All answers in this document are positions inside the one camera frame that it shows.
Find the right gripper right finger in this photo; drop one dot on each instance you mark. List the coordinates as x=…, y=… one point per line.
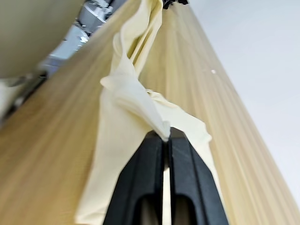
x=197, y=182

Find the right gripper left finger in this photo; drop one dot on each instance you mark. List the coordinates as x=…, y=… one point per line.
x=133, y=178

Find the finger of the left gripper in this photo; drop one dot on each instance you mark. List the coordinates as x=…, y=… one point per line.
x=174, y=2

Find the pale yellow T-shirt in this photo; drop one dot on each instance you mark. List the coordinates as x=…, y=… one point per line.
x=126, y=105

